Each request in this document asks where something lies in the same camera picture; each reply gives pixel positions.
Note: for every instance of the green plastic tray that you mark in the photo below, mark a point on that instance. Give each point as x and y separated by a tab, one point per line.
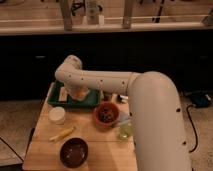
90	101

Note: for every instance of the small green cup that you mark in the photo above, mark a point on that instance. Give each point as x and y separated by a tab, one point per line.
125	131

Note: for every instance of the wooden block in tray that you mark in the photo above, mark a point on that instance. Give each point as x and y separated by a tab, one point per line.
63	94

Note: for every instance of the dark device on floor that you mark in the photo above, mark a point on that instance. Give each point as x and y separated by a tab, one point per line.
201	100

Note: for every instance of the orange apple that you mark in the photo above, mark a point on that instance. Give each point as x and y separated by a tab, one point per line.
79	95

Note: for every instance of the white paper cup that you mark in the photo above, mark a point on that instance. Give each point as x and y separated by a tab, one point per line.
57	115

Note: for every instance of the grey cloth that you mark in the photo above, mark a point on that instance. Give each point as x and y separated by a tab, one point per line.
123	119

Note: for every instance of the orange bowl with dark contents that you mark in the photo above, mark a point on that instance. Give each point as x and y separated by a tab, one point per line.
106	114

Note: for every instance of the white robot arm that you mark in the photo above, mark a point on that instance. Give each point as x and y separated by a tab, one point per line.
159	134

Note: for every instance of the dark brown bowl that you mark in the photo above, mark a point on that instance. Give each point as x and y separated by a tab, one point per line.
74	152

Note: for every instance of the small dark object on table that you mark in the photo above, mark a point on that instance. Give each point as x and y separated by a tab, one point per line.
122	99

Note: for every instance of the yellow banana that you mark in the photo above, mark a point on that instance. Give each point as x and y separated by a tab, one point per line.
62	134

